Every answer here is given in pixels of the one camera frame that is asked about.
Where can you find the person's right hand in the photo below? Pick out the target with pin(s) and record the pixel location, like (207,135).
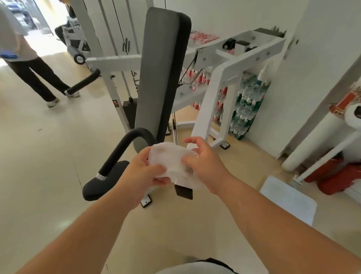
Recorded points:
(208,166)

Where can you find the person's left hand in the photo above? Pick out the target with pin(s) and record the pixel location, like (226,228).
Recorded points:
(135,180)

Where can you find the person's left thumb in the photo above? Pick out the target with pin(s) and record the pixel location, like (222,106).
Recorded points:
(158,170)

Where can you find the person's right thumb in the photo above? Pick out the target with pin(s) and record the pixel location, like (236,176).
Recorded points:
(188,162)

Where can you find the white wipe cloth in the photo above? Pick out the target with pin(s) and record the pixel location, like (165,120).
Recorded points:
(174,163)

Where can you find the person's left forearm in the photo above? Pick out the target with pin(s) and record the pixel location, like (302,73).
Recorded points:
(76,237)

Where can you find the person's right forearm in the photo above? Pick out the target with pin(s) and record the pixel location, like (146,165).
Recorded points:
(287,228)

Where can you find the black machine seat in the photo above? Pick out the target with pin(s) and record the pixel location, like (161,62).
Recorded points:
(104,180)

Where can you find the black weight stack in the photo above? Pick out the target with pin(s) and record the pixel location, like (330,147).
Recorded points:
(129,113)

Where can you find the stack of green-label water bottles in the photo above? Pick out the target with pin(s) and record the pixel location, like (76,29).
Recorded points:
(248,107)

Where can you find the stack of red-label water bottles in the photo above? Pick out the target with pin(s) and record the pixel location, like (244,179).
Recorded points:
(201,76)

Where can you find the grey padded backrest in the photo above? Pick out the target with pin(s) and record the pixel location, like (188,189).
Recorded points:
(162,76)

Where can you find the person's grey shirt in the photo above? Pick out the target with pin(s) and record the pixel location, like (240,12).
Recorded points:
(197,268)

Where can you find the white flat panel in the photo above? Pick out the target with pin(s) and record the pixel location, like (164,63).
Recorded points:
(289,199)

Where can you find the black foam roller pad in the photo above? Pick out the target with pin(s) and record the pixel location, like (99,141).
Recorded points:
(83,81)

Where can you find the white rolled mat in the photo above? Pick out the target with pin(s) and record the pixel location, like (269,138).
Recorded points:
(318,141)

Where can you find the red bags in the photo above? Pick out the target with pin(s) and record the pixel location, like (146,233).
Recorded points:
(334,177)

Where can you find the white exercise machine with wheel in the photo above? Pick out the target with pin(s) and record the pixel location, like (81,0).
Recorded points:
(74,39)

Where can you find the white gym machine frame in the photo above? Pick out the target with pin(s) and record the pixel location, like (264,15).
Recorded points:
(214,84)

